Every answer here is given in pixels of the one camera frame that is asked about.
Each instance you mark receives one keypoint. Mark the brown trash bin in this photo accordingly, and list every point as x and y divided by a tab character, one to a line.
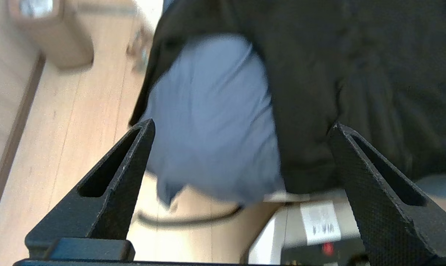
53	37

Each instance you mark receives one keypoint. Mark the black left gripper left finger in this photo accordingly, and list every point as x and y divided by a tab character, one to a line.
97	207

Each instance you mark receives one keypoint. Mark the blue bed sheet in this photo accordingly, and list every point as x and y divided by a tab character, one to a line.
215	129

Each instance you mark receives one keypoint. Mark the black zip hoodie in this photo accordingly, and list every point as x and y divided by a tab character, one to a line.
356	92

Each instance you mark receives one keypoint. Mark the multicoloured crumpled floor cloth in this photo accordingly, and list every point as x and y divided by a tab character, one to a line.
141	48

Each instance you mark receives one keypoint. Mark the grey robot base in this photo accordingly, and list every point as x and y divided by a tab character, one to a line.
311	232

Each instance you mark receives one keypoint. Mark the white plastic bin liner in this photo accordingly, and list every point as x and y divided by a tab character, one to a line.
36	7

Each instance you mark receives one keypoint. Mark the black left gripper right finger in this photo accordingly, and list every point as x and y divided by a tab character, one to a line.
389	214

